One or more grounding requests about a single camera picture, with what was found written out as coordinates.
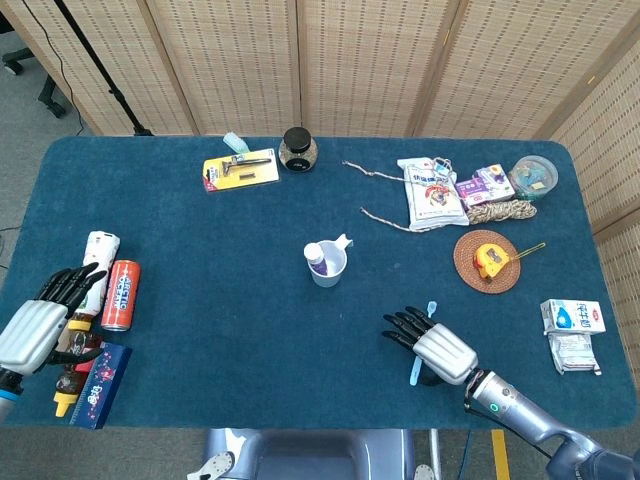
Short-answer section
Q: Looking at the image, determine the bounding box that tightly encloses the white cup with handle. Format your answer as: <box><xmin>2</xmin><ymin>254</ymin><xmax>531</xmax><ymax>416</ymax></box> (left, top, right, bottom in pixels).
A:
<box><xmin>304</xmin><ymin>233</ymin><xmax>355</xmax><ymax>289</ymax></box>

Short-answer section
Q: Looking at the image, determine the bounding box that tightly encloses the clear round plastic container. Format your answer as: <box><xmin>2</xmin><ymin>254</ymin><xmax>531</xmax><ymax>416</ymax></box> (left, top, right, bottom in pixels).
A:
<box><xmin>508</xmin><ymin>155</ymin><xmax>559</xmax><ymax>202</ymax></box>

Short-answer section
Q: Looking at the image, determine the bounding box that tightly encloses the white wrapped packet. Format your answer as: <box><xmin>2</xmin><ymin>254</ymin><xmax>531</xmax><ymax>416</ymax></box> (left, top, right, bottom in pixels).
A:
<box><xmin>547</xmin><ymin>332</ymin><xmax>603</xmax><ymax>376</ymax></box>

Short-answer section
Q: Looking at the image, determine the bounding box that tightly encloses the thin black hanging cable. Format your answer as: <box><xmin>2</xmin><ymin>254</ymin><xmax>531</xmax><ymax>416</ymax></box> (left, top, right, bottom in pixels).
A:
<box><xmin>19</xmin><ymin>0</ymin><xmax>91</xmax><ymax>134</ymax></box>

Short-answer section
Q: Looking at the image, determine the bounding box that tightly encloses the white box with purple print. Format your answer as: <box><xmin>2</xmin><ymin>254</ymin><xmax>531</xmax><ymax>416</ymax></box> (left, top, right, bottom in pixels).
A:
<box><xmin>474</xmin><ymin>163</ymin><xmax>516</xmax><ymax>201</ymax></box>

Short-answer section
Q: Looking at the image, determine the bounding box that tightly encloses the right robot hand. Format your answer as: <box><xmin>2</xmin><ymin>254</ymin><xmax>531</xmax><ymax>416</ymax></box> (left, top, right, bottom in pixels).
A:
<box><xmin>382</xmin><ymin>306</ymin><xmax>479</xmax><ymax>387</ymax></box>

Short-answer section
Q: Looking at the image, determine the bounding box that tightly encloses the yellow tape measure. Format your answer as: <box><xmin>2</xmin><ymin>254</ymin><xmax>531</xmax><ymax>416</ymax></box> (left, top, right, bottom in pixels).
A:
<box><xmin>472</xmin><ymin>241</ymin><xmax>547</xmax><ymax>280</ymax></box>

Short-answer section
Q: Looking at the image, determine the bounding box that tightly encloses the grey blue robot torso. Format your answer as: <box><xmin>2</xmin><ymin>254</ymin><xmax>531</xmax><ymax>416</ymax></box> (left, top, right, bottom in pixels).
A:
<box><xmin>187</xmin><ymin>427</ymin><xmax>441</xmax><ymax>480</ymax></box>

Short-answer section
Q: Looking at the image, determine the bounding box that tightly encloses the purple and white small box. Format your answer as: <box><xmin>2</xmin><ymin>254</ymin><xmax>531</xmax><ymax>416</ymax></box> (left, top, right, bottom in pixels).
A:
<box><xmin>454</xmin><ymin>177</ymin><xmax>494</xmax><ymax>210</ymax></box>

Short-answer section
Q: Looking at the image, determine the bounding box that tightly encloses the glass jar with black lid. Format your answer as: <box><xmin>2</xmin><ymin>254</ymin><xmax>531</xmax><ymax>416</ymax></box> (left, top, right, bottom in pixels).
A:
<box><xmin>277</xmin><ymin>127</ymin><xmax>319</xmax><ymax>173</ymax></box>

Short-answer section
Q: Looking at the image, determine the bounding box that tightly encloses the brown woven coaster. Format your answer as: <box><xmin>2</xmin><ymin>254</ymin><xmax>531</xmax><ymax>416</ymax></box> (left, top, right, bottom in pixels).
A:
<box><xmin>453</xmin><ymin>229</ymin><xmax>522</xmax><ymax>295</ymax></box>

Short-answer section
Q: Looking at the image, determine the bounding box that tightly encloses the blue and white milk carton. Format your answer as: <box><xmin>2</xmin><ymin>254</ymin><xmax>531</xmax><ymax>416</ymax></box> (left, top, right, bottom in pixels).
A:
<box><xmin>539</xmin><ymin>298</ymin><xmax>607</xmax><ymax>335</ymax></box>

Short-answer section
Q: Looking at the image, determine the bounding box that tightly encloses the dark sauce bottle yellow cap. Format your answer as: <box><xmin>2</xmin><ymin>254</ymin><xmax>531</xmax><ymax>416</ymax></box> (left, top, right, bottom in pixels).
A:
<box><xmin>53</xmin><ymin>329</ymin><xmax>104</xmax><ymax>419</ymax></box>

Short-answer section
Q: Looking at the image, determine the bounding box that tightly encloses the white printed snack bag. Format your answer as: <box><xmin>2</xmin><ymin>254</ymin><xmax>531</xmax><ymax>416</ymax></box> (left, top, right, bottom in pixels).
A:
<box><xmin>397</xmin><ymin>156</ymin><xmax>470</xmax><ymax>233</ymax></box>

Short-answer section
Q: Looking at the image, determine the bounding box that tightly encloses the blue table cloth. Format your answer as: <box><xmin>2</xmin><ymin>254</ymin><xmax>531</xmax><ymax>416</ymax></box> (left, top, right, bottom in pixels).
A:
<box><xmin>0</xmin><ymin>135</ymin><xmax>626</xmax><ymax>432</ymax></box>

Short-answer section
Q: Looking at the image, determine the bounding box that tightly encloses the silver metal table leg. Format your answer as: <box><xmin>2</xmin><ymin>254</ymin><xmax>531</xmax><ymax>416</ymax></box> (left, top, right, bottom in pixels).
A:
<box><xmin>428</xmin><ymin>428</ymin><xmax>444</xmax><ymax>480</ymax></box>

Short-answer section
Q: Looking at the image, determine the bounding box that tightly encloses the black office chair base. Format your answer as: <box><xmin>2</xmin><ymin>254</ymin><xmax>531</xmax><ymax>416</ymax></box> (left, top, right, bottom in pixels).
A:
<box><xmin>0</xmin><ymin>12</ymin><xmax>67</xmax><ymax>120</ymax></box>

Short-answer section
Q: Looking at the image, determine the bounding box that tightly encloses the white labelled tea bottle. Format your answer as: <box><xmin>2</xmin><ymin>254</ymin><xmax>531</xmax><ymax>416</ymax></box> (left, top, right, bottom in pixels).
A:
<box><xmin>67</xmin><ymin>230</ymin><xmax>121</xmax><ymax>332</ymax></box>

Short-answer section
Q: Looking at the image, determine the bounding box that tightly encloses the braided beige rope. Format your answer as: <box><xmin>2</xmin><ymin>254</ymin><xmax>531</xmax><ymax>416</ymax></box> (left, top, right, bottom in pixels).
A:
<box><xmin>342</xmin><ymin>159</ymin><xmax>539</xmax><ymax>234</ymax></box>

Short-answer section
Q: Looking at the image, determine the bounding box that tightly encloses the purple toothpaste tube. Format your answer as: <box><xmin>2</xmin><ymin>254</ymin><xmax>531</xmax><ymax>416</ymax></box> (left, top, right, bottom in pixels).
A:
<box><xmin>303</xmin><ymin>241</ymin><xmax>334</xmax><ymax>277</ymax></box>

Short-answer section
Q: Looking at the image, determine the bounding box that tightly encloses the orange soda can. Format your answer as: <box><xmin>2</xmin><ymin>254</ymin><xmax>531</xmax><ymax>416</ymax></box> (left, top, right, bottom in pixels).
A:
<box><xmin>100</xmin><ymin>259</ymin><xmax>142</xmax><ymax>332</ymax></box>

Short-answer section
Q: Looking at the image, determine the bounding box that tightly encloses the blue patterned long box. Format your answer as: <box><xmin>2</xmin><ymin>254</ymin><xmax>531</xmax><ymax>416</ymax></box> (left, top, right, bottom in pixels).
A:
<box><xmin>69</xmin><ymin>341</ymin><xmax>134</xmax><ymax>431</ymax></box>

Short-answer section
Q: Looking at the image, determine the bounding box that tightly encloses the light blue toothbrush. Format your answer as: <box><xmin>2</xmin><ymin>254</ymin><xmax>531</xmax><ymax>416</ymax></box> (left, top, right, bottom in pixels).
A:
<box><xmin>409</xmin><ymin>300</ymin><xmax>440</xmax><ymax>387</ymax></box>

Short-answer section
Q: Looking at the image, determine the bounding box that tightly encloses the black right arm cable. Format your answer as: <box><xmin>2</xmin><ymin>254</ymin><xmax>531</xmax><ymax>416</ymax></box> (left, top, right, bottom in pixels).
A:
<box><xmin>462</xmin><ymin>372</ymin><xmax>556</xmax><ymax>459</ymax></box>

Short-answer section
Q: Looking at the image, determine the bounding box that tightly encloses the razor in yellow blister pack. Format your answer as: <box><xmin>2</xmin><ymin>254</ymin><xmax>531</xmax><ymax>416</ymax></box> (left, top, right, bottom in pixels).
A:
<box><xmin>202</xmin><ymin>148</ymin><xmax>281</xmax><ymax>194</ymax></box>

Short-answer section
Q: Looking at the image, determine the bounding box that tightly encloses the black tripod stand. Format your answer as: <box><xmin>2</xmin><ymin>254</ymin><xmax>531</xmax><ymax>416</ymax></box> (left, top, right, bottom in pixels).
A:
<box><xmin>52</xmin><ymin>0</ymin><xmax>155</xmax><ymax>137</ymax></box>

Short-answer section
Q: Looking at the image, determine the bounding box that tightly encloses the small mint green case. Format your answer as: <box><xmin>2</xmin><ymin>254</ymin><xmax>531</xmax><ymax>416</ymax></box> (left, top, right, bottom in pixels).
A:
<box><xmin>222</xmin><ymin>131</ymin><xmax>250</xmax><ymax>153</ymax></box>

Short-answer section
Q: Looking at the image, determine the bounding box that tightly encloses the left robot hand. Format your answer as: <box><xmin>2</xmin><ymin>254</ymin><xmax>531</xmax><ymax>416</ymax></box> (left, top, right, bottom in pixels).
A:
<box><xmin>0</xmin><ymin>262</ymin><xmax>109</xmax><ymax>376</ymax></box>

